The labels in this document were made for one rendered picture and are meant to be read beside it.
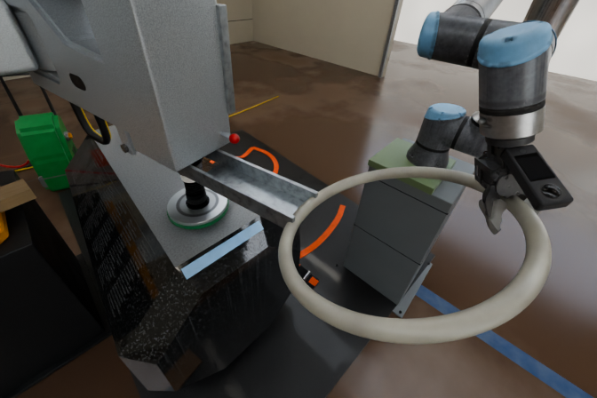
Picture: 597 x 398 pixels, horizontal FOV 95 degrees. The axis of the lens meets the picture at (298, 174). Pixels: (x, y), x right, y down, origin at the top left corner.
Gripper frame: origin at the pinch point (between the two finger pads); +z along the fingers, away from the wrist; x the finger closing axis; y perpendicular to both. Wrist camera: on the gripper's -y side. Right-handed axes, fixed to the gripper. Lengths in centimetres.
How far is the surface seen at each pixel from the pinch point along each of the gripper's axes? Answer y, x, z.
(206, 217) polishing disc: 30, 80, -1
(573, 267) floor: 111, -110, 148
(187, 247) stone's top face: 22, 87, 5
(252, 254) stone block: 29, 70, 18
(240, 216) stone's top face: 38, 73, 7
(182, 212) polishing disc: 31, 89, -4
